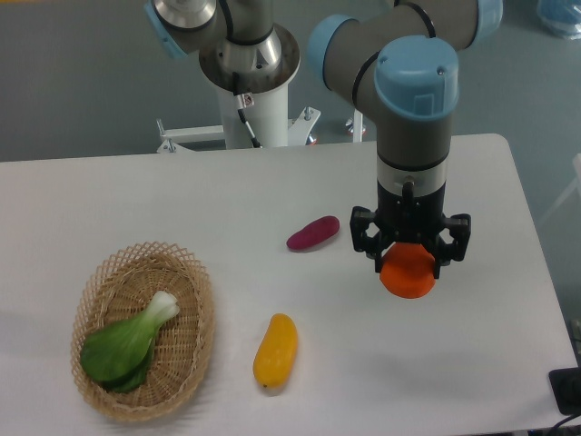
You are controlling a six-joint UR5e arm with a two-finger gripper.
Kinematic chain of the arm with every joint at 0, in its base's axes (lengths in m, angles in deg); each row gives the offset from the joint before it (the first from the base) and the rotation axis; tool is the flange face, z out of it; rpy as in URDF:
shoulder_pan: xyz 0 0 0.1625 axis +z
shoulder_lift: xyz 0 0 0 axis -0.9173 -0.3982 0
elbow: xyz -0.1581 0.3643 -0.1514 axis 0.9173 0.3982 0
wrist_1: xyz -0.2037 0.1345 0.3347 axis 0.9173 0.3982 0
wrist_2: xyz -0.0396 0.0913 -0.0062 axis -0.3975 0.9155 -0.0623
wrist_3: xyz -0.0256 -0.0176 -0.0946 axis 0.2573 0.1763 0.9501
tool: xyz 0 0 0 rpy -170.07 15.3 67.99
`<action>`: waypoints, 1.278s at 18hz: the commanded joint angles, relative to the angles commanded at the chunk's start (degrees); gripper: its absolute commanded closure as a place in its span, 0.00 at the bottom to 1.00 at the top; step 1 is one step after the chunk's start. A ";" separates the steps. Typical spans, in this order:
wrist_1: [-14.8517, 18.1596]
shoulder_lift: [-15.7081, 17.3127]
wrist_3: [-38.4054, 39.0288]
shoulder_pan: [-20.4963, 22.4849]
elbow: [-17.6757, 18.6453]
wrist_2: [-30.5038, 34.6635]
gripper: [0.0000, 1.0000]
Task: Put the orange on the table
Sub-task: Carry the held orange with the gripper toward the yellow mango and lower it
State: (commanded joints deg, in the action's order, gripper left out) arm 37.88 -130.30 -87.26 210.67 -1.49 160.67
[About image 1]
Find woven wicker basket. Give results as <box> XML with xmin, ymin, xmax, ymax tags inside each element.
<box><xmin>71</xmin><ymin>242</ymin><xmax>215</xmax><ymax>422</ymax></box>

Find yellow mango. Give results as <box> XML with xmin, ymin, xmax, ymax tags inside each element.
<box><xmin>252</xmin><ymin>313</ymin><xmax>299</xmax><ymax>390</ymax></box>

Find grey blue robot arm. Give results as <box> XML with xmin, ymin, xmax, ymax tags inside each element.
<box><xmin>144</xmin><ymin>1</ymin><xmax>503</xmax><ymax>273</ymax></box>

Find black device at edge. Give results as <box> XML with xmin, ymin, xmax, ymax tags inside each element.
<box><xmin>548</xmin><ymin>367</ymin><xmax>580</xmax><ymax>415</ymax></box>

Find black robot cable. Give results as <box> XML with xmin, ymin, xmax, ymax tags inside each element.
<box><xmin>231</xmin><ymin>71</ymin><xmax>263</xmax><ymax>149</ymax></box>

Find orange fruit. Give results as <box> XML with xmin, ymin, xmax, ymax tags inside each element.
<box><xmin>379</xmin><ymin>243</ymin><xmax>436</xmax><ymax>299</ymax></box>

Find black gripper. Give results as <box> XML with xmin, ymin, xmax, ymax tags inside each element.
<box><xmin>350</xmin><ymin>183</ymin><xmax>471</xmax><ymax>278</ymax></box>

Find purple sweet potato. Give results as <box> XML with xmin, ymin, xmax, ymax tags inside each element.
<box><xmin>286</xmin><ymin>215</ymin><xmax>340</xmax><ymax>252</ymax></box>

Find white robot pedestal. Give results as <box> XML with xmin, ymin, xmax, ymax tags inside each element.
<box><xmin>155</xmin><ymin>30</ymin><xmax>367</xmax><ymax>154</ymax></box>

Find white frame at right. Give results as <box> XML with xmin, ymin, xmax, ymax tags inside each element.
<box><xmin>537</xmin><ymin>154</ymin><xmax>581</xmax><ymax>227</ymax></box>

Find green bok choy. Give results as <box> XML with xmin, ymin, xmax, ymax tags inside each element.
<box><xmin>80</xmin><ymin>291</ymin><xmax>180</xmax><ymax>393</ymax></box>

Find blue plastic bag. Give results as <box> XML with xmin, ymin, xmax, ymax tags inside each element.
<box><xmin>537</xmin><ymin>0</ymin><xmax>580</xmax><ymax>40</ymax></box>

